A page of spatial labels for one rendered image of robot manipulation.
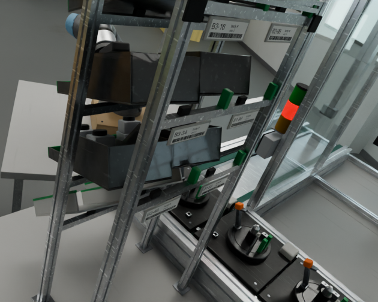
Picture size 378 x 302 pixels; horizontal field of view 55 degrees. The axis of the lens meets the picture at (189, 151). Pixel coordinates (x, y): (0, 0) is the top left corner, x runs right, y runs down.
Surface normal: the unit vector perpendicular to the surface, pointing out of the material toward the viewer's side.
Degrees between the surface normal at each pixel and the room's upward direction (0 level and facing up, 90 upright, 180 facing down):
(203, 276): 90
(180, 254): 90
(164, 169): 65
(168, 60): 90
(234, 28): 90
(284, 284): 0
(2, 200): 0
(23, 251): 0
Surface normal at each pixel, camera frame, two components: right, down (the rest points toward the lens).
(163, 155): 0.64, 0.18
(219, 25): 0.69, 0.55
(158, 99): -0.66, 0.20
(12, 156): 0.30, -0.81
